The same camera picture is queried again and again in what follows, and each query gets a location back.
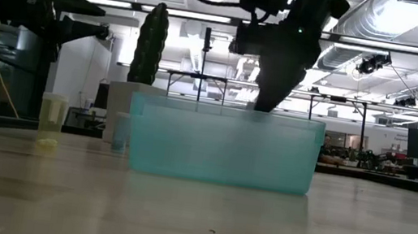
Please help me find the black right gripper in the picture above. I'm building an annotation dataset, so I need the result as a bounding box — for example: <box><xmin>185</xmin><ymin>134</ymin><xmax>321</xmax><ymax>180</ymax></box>
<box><xmin>220</xmin><ymin>12</ymin><xmax>326</xmax><ymax>120</ymax></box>

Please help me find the translucent yellow pill bottle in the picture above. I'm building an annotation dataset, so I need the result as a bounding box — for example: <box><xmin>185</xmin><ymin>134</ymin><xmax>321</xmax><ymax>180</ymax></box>
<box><xmin>34</xmin><ymin>90</ymin><xmax>72</xmax><ymax>150</ymax></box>

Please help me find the translucent teal plastic basket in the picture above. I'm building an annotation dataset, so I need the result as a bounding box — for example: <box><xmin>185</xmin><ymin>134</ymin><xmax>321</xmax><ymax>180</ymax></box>
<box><xmin>121</xmin><ymin>90</ymin><xmax>328</xmax><ymax>198</ymax></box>

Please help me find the tall dark green cactus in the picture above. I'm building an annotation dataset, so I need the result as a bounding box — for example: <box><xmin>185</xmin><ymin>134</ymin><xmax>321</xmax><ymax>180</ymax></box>
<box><xmin>126</xmin><ymin>0</ymin><xmax>173</xmax><ymax>88</ymax></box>

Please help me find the person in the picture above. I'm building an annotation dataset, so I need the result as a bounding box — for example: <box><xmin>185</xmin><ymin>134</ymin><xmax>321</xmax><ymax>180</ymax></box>
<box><xmin>317</xmin><ymin>134</ymin><xmax>350</xmax><ymax>167</ymax></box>

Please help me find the black vertical stand pole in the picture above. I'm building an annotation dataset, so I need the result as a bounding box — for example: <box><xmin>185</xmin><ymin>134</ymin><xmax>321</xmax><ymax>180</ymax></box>
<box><xmin>194</xmin><ymin>25</ymin><xmax>216</xmax><ymax>103</ymax></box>

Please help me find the white square planter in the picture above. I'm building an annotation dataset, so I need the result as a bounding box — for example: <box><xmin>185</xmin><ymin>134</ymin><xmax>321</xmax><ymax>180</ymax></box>
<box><xmin>101</xmin><ymin>78</ymin><xmax>169</xmax><ymax>151</ymax></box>

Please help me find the long ceiling light strip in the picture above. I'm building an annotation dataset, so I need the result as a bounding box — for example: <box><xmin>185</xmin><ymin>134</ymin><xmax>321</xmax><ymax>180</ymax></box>
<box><xmin>79</xmin><ymin>0</ymin><xmax>418</xmax><ymax>55</ymax></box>

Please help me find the cluttered background workbench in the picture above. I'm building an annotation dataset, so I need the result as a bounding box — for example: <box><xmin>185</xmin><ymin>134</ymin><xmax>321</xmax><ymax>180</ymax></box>
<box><xmin>319</xmin><ymin>140</ymin><xmax>418</xmax><ymax>184</ymax></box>

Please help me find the round black ceiling camera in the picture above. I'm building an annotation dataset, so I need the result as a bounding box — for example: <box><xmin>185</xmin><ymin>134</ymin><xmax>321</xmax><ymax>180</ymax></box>
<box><xmin>97</xmin><ymin>22</ymin><xmax>113</xmax><ymax>42</ymax></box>

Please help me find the black metal table frame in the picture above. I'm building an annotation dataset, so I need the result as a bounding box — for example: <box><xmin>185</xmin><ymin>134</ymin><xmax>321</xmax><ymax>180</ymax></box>
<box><xmin>303</xmin><ymin>92</ymin><xmax>371</xmax><ymax>153</ymax></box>
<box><xmin>162</xmin><ymin>68</ymin><xmax>230</xmax><ymax>106</ymax></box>

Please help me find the black ceiling camera with cable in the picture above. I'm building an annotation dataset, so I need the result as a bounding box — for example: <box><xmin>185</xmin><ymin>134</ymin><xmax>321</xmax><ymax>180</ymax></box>
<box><xmin>355</xmin><ymin>50</ymin><xmax>394</xmax><ymax>80</ymax></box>

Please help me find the silver ceiling air duct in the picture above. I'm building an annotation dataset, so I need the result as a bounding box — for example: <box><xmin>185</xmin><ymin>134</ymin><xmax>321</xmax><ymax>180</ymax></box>
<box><xmin>313</xmin><ymin>0</ymin><xmax>418</xmax><ymax>85</ymax></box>

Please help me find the small black ceiling camera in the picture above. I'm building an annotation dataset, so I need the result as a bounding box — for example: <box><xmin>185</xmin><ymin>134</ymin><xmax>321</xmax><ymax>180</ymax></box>
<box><xmin>393</xmin><ymin>93</ymin><xmax>418</xmax><ymax>109</ymax></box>

